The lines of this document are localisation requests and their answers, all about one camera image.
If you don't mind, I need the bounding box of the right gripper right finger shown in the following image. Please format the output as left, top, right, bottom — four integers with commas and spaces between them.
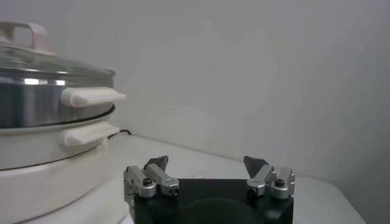
243, 155, 297, 200

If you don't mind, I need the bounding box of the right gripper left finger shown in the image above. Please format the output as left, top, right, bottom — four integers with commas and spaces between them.
122, 155, 180, 200

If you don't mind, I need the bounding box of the perforated steel steamer basket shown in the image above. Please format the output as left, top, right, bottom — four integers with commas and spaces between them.
0, 71, 127, 128

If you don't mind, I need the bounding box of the cream electric cooker pot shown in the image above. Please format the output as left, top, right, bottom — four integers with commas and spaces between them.
0, 105, 121, 224

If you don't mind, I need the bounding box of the black cooker power cord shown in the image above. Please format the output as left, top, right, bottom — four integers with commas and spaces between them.
108, 129, 132, 140

